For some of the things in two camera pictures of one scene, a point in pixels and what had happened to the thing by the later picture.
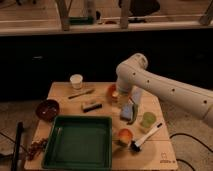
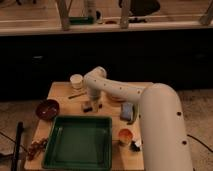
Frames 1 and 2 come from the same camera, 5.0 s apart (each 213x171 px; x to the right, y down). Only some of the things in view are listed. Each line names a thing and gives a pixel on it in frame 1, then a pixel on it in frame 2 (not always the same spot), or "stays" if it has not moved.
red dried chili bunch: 36,148 stays
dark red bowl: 47,110 stays
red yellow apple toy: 125,135 stays
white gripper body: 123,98 to 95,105
